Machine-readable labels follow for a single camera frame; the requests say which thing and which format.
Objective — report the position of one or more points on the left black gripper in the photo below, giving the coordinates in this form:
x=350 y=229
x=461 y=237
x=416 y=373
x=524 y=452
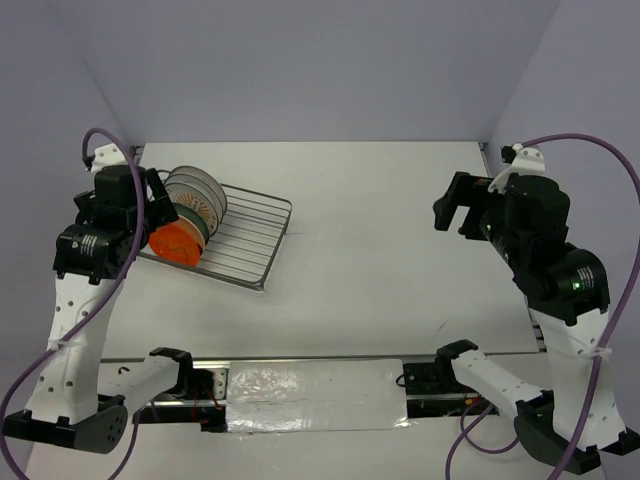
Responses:
x=160 y=210

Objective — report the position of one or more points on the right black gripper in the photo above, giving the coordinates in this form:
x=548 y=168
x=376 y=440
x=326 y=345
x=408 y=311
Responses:
x=462 y=186

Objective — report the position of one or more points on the orange translucent plate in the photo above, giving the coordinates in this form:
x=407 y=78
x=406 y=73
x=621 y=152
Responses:
x=164 y=244

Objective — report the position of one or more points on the cream peach plate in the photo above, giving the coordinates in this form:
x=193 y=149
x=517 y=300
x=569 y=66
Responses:
x=188 y=232

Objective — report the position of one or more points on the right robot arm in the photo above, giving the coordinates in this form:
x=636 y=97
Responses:
x=566 y=290

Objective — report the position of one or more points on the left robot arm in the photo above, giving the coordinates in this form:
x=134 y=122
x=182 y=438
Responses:
x=69 y=408

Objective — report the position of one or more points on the green blue floral plate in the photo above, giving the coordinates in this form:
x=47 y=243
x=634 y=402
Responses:
x=197 y=217

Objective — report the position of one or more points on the white plate orange sunburst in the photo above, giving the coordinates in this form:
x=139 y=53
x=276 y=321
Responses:
x=196 y=199

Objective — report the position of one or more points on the white enamel plate green rim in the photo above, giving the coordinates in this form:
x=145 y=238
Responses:
x=189 y=174

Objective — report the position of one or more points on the silver foil tape sheet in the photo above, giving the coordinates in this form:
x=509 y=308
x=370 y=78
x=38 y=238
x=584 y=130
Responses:
x=314 y=396

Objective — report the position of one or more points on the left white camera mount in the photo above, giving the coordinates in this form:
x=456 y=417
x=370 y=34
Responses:
x=103 y=157

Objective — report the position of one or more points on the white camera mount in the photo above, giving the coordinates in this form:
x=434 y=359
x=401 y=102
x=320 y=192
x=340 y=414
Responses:
x=521 y=160
x=103 y=157

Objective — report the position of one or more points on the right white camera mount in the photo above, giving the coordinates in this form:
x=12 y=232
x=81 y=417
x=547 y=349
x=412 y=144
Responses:
x=521 y=160

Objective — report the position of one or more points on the metal wire dish rack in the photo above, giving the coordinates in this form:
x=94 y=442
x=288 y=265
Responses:
x=243 y=250

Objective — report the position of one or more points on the metal base rail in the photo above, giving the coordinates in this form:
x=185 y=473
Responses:
x=205 y=405

